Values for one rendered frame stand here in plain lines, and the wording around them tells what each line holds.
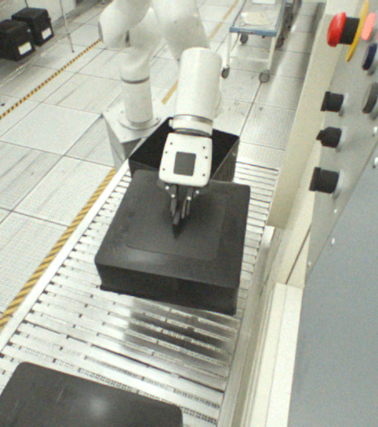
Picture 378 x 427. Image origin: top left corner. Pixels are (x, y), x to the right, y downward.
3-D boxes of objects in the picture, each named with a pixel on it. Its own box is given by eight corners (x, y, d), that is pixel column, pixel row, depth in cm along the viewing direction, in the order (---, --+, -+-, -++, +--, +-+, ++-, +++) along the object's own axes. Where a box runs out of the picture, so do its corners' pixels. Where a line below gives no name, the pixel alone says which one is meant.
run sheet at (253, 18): (240, 12, 323) (240, 11, 322) (264, 12, 324) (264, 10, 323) (245, 24, 303) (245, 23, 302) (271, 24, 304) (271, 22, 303)
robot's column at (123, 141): (123, 218, 212) (100, 109, 155) (164, 204, 220) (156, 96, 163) (139, 251, 196) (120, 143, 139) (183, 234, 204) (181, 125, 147)
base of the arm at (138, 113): (113, 112, 154) (105, 72, 140) (151, 102, 159) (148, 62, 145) (127, 134, 142) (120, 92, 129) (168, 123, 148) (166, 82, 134)
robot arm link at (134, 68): (117, 72, 139) (107, 6, 122) (160, 66, 143) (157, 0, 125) (123, 86, 132) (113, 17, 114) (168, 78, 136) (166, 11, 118)
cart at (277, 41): (238, 40, 394) (244, -8, 358) (283, 45, 385) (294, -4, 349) (219, 79, 333) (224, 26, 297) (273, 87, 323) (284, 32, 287)
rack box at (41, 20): (42, 47, 338) (33, 18, 318) (17, 44, 343) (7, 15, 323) (57, 36, 357) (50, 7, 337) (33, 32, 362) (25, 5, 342)
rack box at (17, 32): (18, 63, 314) (7, 32, 295) (-6, 57, 322) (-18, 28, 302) (39, 50, 333) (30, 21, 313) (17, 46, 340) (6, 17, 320)
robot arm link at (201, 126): (167, 113, 66) (164, 128, 66) (212, 118, 65) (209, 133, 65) (174, 123, 74) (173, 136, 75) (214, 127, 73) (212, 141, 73)
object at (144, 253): (138, 195, 91) (133, 157, 81) (248, 211, 87) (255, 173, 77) (98, 290, 72) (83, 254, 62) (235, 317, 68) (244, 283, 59)
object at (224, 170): (235, 174, 125) (241, 135, 112) (204, 225, 109) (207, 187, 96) (170, 153, 134) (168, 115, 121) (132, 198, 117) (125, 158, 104)
